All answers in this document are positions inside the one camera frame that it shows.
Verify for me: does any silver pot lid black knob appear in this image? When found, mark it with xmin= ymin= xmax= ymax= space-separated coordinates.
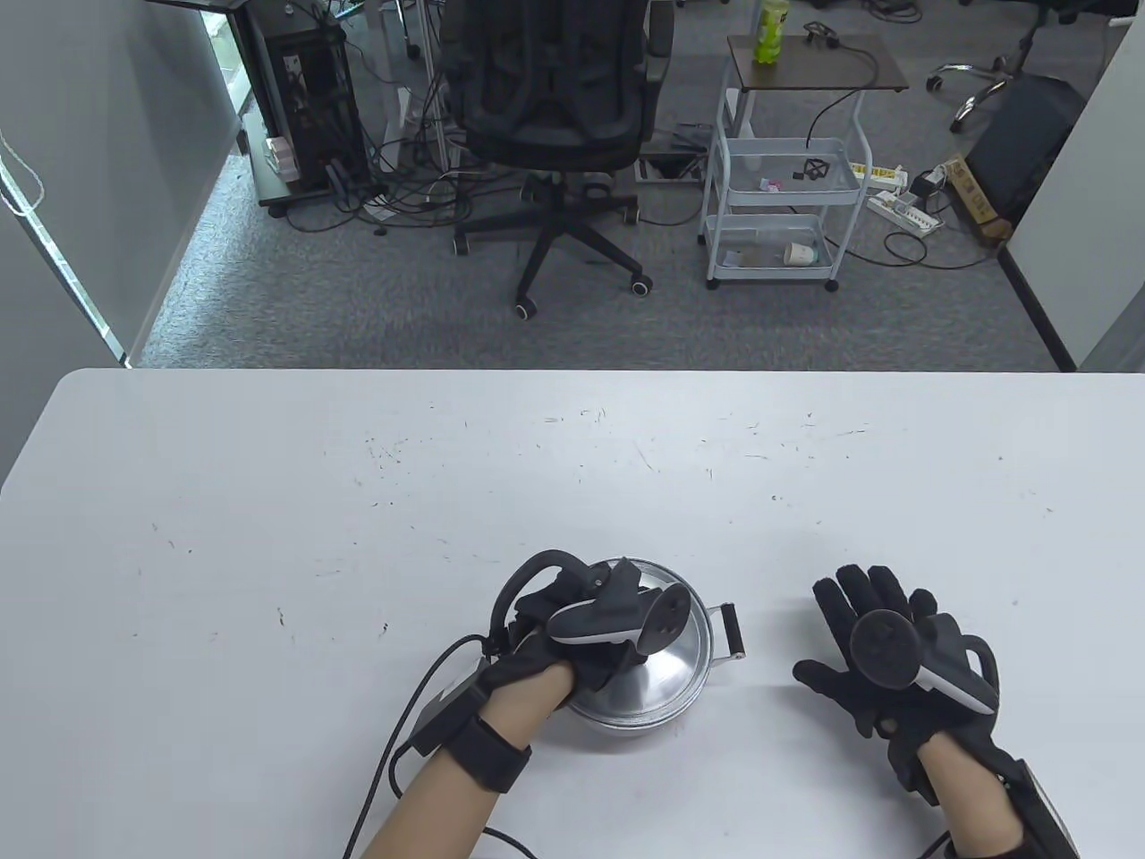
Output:
xmin=572 ymin=558 xmax=714 ymax=719

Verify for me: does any black left wrist camera module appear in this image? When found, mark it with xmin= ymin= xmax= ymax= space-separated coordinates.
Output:
xmin=410 ymin=671 xmax=534 ymax=795

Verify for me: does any brown cardboard box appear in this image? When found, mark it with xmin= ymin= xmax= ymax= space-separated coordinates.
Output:
xmin=945 ymin=156 xmax=1014 ymax=248

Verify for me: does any green drink bottle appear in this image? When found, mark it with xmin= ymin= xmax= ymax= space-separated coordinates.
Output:
xmin=754 ymin=0 xmax=791 ymax=65

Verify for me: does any black left hand controller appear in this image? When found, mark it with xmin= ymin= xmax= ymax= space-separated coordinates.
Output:
xmin=489 ymin=549 xmax=691 ymax=668

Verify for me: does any silver metal pot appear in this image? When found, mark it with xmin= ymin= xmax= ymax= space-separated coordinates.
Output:
xmin=562 ymin=601 xmax=746 ymax=737

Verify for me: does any large black box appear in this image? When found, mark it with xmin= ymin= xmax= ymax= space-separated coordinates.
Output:
xmin=967 ymin=72 xmax=1085 ymax=226

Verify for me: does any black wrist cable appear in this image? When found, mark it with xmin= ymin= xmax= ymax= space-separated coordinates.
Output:
xmin=343 ymin=633 xmax=539 ymax=859

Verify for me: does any person's right forearm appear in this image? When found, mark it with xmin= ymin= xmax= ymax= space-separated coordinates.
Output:
xmin=916 ymin=736 xmax=1026 ymax=859

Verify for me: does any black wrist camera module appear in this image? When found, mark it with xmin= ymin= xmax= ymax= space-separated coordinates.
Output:
xmin=410 ymin=671 xmax=534 ymax=795
xmin=995 ymin=759 xmax=1081 ymax=859

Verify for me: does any black hand controller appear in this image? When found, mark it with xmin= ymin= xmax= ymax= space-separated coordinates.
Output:
xmin=849 ymin=608 xmax=1005 ymax=717
xmin=489 ymin=549 xmax=691 ymax=668

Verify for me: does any black cable on cart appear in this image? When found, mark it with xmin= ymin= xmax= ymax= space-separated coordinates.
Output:
xmin=791 ymin=21 xmax=882 ymax=183

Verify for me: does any black mesh office chair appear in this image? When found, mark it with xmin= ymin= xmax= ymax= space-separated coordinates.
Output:
xmin=438 ymin=0 xmax=677 ymax=320

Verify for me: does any black right hand controller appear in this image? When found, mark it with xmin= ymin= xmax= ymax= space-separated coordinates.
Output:
xmin=849 ymin=608 xmax=1005 ymax=717

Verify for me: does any grey wheeled platform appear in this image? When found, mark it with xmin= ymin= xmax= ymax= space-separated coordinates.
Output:
xmin=240 ymin=132 xmax=381 ymax=219

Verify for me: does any person's left hand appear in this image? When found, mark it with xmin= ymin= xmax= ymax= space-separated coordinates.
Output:
xmin=477 ymin=573 xmax=651 ymax=719

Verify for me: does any silver office chair base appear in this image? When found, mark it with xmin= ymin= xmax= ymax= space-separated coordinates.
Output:
xmin=927 ymin=0 xmax=1072 ymax=134

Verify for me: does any black right wrist camera module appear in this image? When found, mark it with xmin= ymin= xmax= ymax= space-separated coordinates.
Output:
xmin=995 ymin=759 xmax=1081 ymax=859

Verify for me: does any person's left forearm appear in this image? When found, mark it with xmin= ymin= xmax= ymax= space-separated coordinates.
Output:
xmin=358 ymin=667 xmax=573 ymax=859

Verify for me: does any person's right hand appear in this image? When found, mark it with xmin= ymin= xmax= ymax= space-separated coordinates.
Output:
xmin=793 ymin=564 xmax=1005 ymax=795

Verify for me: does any black computer tower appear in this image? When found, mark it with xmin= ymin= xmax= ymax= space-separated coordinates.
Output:
xmin=240 ymin=0 xmax=373 ymax=193

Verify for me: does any white rolling utility cart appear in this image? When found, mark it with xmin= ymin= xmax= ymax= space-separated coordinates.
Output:
xmin=700 ymin=34 xmax=910 ymax=293

